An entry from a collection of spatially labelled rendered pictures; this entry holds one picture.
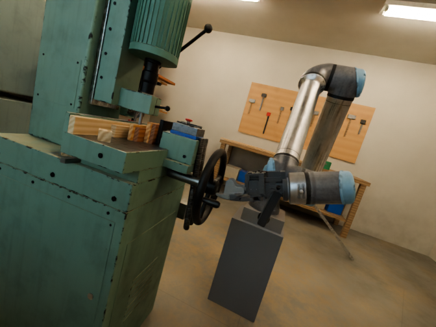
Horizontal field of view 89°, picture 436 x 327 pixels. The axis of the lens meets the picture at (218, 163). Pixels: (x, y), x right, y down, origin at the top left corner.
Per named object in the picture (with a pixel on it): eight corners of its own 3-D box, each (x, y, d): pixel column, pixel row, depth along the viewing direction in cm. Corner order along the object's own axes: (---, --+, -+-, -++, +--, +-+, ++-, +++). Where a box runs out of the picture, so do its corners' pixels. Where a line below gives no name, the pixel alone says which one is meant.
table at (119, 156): (153, 186, 55) (158, 163, 54) (58, 152, 62) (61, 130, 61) (215, 163, 114) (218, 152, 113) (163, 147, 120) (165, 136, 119)
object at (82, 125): (72, 134, 60) (75, 116, 60) (67, 132, 61) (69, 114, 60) (171, 138, 118) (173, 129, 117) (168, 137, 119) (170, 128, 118)
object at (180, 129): (195, 139, 77) (199, 124, 76) (167, 132, 79) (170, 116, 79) (206, 140, 90) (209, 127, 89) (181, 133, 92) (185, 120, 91)
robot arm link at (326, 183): (349, 204, 64) (361, 205, 54) (303, 204, 67) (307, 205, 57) (346, 171, 65) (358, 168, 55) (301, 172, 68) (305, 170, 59)
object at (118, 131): (114, 137, 73) (116, 125, 73) (109, 135, 74) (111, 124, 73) (181, 139, 127) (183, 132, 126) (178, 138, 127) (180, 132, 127)
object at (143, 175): (137, 183, 66) (139, 170, 65) (80, 163, 70) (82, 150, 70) (187, 168, 104) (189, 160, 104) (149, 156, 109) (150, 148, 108)
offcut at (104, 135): (109, 143, 63) (112, 132, 62) (96, 140, 61) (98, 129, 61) (109, 141, 66) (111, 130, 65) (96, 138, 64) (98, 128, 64)
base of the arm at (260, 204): (253, 199, 149) (257, 185, 148) (281, 210, 142) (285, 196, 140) (244, 204, 132) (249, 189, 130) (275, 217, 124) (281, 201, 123)
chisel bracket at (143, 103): (147, 119, 81) (152, 95, 80) (115, 109, 84) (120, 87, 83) (157, 121, 88) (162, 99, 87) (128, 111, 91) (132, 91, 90)
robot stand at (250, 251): (220, 272, 165) (241, 204, 156) (259, 290, 157) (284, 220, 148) (207, 299, 136) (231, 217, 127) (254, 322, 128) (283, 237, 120)
